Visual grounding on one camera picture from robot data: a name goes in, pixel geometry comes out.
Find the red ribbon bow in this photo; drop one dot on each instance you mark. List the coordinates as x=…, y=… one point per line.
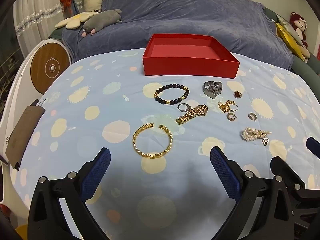
x=67, y=1

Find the red monkey plush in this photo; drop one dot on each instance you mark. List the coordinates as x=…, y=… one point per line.
x=298, y=25

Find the silver metal watch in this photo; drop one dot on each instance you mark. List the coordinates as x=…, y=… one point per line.
x=212, y=89

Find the flower-shaped cushion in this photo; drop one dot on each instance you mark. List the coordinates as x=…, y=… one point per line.
x=75, y=20

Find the blue-grey blanket covered sofa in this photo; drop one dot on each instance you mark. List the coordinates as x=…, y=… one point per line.
x=190, y=12

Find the gold link watch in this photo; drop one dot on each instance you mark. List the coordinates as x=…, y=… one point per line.
x=191, y=113

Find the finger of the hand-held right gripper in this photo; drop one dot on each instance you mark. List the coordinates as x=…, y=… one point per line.
x=277, y=166
x=313, y=143

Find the grey cushion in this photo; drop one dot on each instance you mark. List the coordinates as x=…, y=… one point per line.
x=290, y=27

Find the yellow cushion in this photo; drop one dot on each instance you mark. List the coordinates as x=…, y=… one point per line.
x=287, y=36

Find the green sofa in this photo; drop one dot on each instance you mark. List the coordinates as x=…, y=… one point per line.
x=305, y=67

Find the white curtain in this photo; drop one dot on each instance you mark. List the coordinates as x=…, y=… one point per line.
x=37, y=5

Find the brown felt pouch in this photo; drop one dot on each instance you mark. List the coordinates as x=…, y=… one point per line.
x=22, y=135

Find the grey plush animal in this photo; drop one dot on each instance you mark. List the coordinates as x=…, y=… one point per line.
x=102, y=20

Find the light blue planet-print tablecloth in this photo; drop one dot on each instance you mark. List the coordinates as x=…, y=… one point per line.
x=100, y=120

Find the white machine with wooden disc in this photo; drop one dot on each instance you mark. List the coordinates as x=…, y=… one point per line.
x=50, y=67

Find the red cardboard box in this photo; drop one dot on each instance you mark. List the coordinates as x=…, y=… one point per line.
x=190, y=62

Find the gold bangle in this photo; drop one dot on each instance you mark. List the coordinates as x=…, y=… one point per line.
x=170, y=140

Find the small hoop earring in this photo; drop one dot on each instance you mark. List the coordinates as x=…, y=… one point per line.
x=229, y=118
x=250, y=117

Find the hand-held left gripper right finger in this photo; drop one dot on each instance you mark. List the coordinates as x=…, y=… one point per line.
x=223, y=172

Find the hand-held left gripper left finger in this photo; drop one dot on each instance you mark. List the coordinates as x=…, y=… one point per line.
x=96, y=172

